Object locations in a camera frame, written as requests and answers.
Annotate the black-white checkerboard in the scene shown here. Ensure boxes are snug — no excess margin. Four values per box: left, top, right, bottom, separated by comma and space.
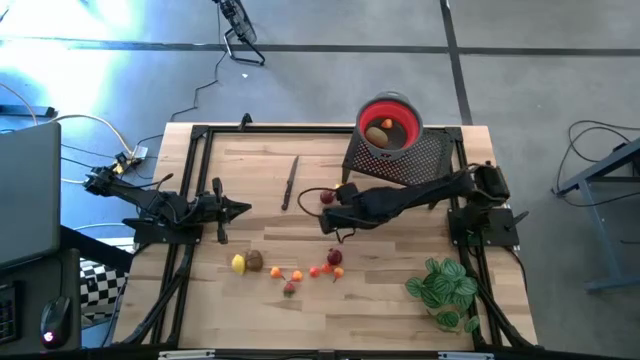
78, 257, 130, 322

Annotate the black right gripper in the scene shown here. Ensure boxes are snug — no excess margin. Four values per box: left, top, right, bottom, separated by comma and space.
318, 181, 377, 237

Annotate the black fan cable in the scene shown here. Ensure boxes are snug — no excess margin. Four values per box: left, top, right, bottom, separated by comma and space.
133, 3, 225, 147

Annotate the black computer mouse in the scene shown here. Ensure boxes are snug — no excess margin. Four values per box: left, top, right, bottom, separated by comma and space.
39, 295, 73, 350

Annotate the silver bracket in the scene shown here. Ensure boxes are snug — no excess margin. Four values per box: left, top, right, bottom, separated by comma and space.
438, 351, 496, 360
158, 349, 217, 360

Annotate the blue-grey metal table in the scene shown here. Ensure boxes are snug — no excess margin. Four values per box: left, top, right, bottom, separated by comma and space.
552, 137, 640, 295

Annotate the green artificial plant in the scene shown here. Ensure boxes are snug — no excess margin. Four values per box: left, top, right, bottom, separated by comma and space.
404, 256, 482, 335

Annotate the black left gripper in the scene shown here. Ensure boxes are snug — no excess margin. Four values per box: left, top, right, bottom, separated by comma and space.
187, 176, 253, 246

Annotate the black kitchen knife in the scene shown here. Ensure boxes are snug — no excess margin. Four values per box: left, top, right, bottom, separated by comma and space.
280, 154, 301, 212

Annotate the white power cable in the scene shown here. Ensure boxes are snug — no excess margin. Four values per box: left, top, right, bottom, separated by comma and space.
0, 81, 137, 185

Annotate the black perforated metal shelf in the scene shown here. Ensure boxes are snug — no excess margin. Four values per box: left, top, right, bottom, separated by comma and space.
341, 111, 458, 194

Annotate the brown toy kiwi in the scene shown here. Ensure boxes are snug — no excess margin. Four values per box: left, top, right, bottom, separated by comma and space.
364, 125, 391, 150
244, 248, 265, 273

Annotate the red collapsible colander grey rim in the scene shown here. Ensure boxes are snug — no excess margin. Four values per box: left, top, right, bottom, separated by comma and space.
355, 90, 424, 162

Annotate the power strip with plugs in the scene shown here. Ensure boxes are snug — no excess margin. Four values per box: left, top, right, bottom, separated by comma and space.
112, 144, 150, 175

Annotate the black floor fan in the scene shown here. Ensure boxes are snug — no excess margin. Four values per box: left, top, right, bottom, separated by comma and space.
211, 0, 267, 68

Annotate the black flat bar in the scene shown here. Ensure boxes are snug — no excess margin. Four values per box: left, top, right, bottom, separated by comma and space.
0, 104, 58, 120

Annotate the black keyboard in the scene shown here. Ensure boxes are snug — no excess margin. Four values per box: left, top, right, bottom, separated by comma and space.
0, 282, 22, 347

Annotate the black aluminium table frame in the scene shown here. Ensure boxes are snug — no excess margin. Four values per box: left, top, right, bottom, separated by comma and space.
112, 122, 540, 351

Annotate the black desk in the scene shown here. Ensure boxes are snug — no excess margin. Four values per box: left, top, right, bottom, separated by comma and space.
0, 247, 84, 354

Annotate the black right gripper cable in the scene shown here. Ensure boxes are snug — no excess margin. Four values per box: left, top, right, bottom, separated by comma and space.
296, 186, 347, 219

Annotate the black floor cable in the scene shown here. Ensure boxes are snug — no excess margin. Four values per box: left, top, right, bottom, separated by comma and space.
551, 118, 640, 209

